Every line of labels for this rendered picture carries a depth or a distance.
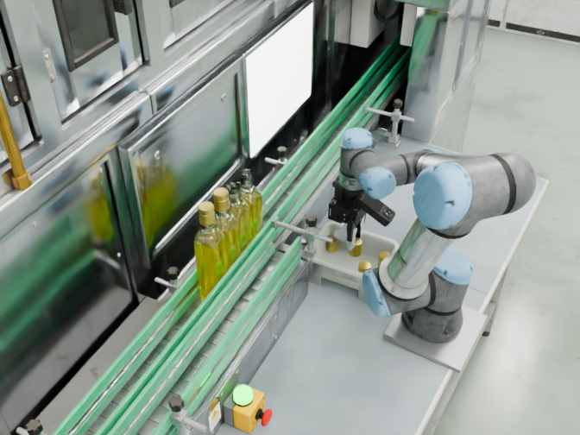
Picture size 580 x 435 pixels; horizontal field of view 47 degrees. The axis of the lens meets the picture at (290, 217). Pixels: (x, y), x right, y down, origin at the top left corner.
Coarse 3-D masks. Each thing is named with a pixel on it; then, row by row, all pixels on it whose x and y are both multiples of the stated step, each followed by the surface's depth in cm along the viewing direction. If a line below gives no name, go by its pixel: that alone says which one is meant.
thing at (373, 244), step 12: (324, 228) 191; (336, 228) 193; (372, 240) 189; (384, 240) 187; (324, 252) 193; (336, 252) 193; (348, 252) 193; (372, 252) 191; (324, 264) 180; (336, 264) 179; (348, 264) 190; (372, 264) 190; (360, 276) 176
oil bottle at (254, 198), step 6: (246, 192) 162; (252, 192) 163; (258, 192) 164; (240, 198) 163; (246, 198) 162; (252, 198) 162; (258, 198) 164; (252, 204) 163; (258, 204) 166; (252, 210) 164; (258, 210) 167; (252, 216) 165; (258, 216) 168; (252, 222) 166; (258, 222) 169; (252, 228) 167; (258, 228) 170; (252, 234) 168
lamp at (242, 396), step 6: (234, 390) 148; (240, 390) 147; (246, 390) 147; (234, 396) 147; (240, 396) 146; (246, 396) 146; (252, 396) 148; (234, 402) 148; (240, 402) 146; (246, 402) 147
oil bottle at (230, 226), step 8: (216, 216) 155; (232, 216) 156; (216, 224) 155; (224, 224) 154; (232, 224) 156; (224, 232) 155; (232, 232) 157; (232, 240) 158; (232, 248) 159; (232, 256) 161; (232, 264) 162
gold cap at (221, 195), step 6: (216, 192) 151; (222, 192) 151; (228, 192) 151; (216, 198) 151; (222, 198) 150; (228, 198) 152; (216, 204) 152; (222, 204) 151; (228, 204) 153; (216, 210) 153; (222, 210) 152
